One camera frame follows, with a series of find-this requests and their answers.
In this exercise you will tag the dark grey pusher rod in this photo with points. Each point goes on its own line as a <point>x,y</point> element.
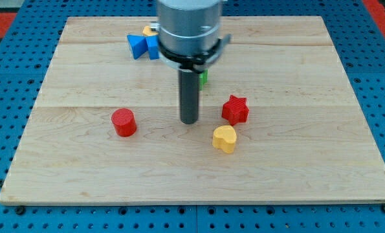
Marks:
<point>189,84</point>

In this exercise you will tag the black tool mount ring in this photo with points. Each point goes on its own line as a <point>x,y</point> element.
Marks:
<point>196,63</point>

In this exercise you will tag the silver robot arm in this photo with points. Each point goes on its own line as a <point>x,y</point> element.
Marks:
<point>189,42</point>

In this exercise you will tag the green block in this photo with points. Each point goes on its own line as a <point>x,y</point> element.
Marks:
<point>203,78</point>

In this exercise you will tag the blue cube block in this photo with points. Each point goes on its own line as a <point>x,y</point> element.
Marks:
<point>153,47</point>

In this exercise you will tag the yellow pentagon block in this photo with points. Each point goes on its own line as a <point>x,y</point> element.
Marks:
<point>147,31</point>

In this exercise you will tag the red star block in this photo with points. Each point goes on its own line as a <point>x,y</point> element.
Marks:
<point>235,110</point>

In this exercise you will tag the blue triangle block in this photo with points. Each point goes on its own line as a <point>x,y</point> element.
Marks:
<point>138,45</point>

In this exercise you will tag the yellow heart block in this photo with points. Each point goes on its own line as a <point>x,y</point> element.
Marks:
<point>224,138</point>

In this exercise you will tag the red cylinder block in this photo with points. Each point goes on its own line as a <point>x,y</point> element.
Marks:
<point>124,122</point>

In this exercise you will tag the wooden board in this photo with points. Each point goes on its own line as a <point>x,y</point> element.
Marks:
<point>305,140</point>

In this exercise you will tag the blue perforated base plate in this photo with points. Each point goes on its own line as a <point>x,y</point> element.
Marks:
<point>26,51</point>

